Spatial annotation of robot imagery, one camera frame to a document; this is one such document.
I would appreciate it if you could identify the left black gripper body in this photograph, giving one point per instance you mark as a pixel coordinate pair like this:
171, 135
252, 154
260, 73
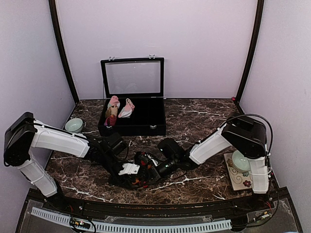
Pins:
109, 160

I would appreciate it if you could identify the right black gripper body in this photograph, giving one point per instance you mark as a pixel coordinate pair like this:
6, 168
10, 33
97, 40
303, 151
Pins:
173, 167

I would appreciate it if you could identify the black argyle sock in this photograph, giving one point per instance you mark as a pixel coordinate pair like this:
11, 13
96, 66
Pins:
148, 173

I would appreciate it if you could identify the pink patterned sock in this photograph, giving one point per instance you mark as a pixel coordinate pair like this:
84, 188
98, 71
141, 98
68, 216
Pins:
127, 110

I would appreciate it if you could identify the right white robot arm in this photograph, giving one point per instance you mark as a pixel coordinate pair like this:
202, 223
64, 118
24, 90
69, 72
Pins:
247, 133

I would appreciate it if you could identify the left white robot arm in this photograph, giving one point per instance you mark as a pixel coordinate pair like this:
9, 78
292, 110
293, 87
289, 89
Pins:
27, 133

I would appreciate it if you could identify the rolled pink sock in box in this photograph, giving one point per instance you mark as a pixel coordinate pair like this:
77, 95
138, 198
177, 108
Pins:
112, 111

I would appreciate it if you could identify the pale green bowl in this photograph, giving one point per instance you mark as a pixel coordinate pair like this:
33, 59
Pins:
74, 125
240, 162

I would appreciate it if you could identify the floral patterned mat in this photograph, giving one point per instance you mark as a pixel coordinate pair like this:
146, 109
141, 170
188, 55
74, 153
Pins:
239, 180

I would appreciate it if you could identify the black display box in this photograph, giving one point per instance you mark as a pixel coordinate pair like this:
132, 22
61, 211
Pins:
138, 82

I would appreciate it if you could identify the small circuit board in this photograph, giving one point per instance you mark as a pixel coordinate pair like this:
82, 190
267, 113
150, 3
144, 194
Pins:
79, 224

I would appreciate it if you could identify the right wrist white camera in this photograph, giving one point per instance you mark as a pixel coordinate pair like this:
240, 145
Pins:
153, 160

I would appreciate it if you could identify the wrist white camera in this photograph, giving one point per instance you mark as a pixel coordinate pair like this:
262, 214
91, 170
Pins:
153, 160
129, 169

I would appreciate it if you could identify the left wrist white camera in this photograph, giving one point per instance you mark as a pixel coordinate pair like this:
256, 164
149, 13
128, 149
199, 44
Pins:
129, 169

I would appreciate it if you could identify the black front rail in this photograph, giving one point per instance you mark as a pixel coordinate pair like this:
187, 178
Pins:
233, 208

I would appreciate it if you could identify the white slotted cable duct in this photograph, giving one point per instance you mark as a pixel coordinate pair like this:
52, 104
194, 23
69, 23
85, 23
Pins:
113, 224

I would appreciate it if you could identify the left black frame post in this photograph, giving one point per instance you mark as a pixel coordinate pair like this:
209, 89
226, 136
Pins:
61, 50

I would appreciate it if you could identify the black frame post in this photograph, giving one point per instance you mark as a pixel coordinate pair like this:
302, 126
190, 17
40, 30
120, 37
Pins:
251, 51
61, 50

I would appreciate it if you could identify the right black frame post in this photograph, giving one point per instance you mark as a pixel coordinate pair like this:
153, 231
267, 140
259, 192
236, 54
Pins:
251, 51

